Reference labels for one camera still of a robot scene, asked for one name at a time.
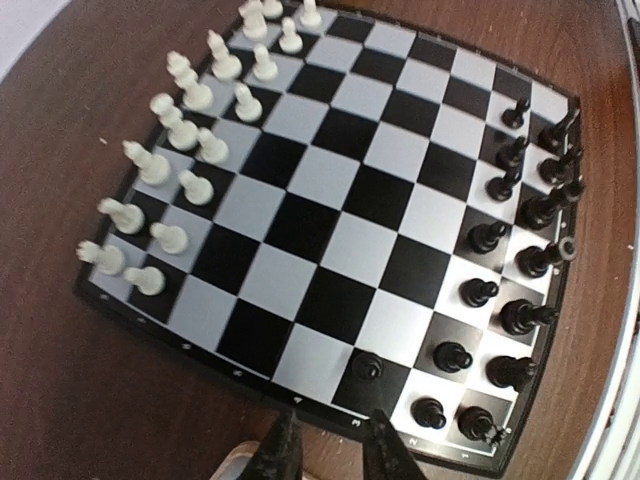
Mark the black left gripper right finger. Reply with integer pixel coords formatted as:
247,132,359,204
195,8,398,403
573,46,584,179
362,409,425,480

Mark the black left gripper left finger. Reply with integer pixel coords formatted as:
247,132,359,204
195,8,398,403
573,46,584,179
239,410,303,480

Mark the black pawn off rank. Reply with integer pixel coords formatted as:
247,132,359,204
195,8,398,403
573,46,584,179
351,351,384,382

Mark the black piece back rank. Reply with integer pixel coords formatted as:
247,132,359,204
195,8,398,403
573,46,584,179
485,356,538,393
457,406,508,446
499,299,559,336

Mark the black king chess piece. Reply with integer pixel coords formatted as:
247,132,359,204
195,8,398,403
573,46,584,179
515,236,577,278

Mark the black and grey chessboard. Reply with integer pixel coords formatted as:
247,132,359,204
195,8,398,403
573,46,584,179
76,4,579,478

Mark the metal tray with wood rim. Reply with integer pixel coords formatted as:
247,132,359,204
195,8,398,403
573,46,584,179
210,441,260,480

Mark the white knight right side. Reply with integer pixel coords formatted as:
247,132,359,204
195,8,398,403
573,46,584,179
238,0,268,40

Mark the aluminium front rail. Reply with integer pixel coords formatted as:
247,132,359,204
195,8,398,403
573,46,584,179
564,0,640,480

